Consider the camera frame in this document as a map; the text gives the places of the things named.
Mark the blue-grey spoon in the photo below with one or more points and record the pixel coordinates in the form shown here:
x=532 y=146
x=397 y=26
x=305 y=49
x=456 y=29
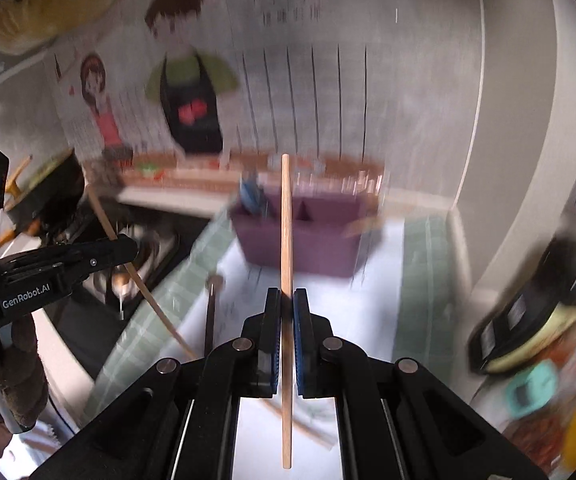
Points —
x=250 y=195

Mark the cartoon wall sticker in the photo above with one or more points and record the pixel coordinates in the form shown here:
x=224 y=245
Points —
x=318 y=100

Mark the gas stove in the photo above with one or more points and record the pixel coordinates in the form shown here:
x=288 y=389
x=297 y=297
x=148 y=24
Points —
x=153 y=255

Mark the green checked white tablecloth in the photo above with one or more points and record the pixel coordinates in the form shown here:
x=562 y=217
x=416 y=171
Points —
x=367 y=320

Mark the purple utensil holder box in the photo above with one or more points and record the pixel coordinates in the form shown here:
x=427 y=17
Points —
x=308 y=245

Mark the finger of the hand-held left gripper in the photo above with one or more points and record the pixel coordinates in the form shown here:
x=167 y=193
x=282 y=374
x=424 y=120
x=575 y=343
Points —
x=93 y=265
x=93 y=247

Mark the dark soy sauce bottle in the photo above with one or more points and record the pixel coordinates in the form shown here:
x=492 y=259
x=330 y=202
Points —
x=527 y=320

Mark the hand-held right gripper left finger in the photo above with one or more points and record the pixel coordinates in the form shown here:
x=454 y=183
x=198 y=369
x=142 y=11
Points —
x=274 y=360

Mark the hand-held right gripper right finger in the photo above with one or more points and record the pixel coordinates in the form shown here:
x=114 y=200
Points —
x=300 y=350

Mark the salt shaker with teal lid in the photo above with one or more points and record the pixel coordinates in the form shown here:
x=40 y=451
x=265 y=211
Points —
x=532 y=390

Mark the person's left hand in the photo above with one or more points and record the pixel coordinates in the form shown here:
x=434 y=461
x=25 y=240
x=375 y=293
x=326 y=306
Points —
x=23 y=360

